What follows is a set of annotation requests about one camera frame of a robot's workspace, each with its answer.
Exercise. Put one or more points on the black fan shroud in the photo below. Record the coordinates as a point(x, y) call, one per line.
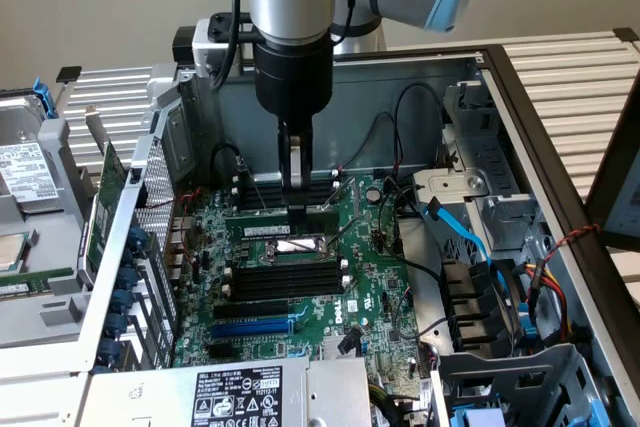
point(470, 297)

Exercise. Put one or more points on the blue expansion slot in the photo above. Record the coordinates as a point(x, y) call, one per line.
point(250, 330)

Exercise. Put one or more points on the thin metal locking lever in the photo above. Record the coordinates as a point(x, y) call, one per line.
point(345, 231)
point(310, 247)

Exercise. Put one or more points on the silver CPU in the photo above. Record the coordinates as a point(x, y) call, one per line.
point(11, 252)

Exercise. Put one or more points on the black table end cap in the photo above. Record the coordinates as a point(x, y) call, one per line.
point(626, 34)
point(68, 73)

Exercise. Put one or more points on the black box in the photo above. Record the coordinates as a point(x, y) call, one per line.
point(182, 44)

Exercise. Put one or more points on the silver power supply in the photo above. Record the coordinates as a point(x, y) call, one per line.
point(330, 392)

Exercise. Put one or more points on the blue plastic latch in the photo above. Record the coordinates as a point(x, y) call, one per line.
point(528, 327)

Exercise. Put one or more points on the dark blue retainer clip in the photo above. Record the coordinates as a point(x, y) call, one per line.
point(127, 277)
point(107, 349)
point(116, 323)
point(136, 238)
point(121, 301)

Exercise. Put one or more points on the green motherboard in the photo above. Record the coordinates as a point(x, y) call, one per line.
point(320, 307)

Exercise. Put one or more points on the round coin battery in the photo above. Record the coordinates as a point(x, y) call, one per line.
point(373, 194)

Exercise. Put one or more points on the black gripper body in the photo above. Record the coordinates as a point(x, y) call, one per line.
point(295, 77)

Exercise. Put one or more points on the silver chipset heat sink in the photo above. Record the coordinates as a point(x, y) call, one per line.
point(331, 347)

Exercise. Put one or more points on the silver metal disk bay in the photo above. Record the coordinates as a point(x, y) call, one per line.
point(450, 182)

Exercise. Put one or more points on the green RAM stick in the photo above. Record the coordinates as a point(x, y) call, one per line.
point(250, 222)
point(30, 281)

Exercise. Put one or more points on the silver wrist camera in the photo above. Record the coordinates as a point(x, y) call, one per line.
point(207, 52)

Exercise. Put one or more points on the silver hard disk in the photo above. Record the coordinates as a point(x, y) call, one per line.
point(25, 172)

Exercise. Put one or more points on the short black expansion slot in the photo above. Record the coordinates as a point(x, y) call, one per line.
point(221, 352)

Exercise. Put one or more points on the black framed monitor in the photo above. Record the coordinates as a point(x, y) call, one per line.
point(615, 122)

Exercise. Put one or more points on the CPU socket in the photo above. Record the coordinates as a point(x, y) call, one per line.
point(295, 249)

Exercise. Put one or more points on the long black expansion slot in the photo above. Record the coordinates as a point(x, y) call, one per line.
point(250, 310)

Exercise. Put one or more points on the gray drive cage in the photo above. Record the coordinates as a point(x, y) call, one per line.
point(500, 367)

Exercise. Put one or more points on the green graphics card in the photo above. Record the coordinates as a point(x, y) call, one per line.
point(114, 167)

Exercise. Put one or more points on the open metal PC case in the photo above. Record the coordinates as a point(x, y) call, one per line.
point(350, 122)

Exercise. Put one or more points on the gray parts rack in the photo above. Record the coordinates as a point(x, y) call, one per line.
point(50, 232)

